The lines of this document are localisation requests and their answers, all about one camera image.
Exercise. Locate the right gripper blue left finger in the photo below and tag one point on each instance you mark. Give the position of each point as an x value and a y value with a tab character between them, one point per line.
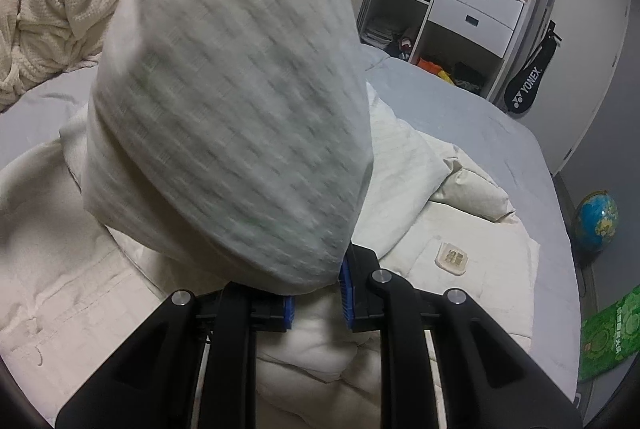
190	364

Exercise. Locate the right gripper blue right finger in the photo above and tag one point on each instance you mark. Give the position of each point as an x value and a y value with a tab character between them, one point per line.
446	352

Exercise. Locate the cream puffer jacket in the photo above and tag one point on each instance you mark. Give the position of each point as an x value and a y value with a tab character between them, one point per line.
239	140

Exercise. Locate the cream knitted blanket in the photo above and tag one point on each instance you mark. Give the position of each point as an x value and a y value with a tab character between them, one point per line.
43	38

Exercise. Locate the green shopping bag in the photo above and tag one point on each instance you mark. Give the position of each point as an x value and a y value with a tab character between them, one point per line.
609	337

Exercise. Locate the blue globe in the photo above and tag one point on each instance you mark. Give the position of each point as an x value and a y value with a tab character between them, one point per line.
595	221

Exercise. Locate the grey bed sheet mattress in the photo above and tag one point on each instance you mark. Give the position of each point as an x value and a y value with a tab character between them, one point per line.
450	118

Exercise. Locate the black Yonex racket bag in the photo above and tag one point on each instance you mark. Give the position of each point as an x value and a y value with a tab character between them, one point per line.
522	89

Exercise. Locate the white drawer unit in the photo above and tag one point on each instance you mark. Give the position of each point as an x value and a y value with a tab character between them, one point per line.
489	24

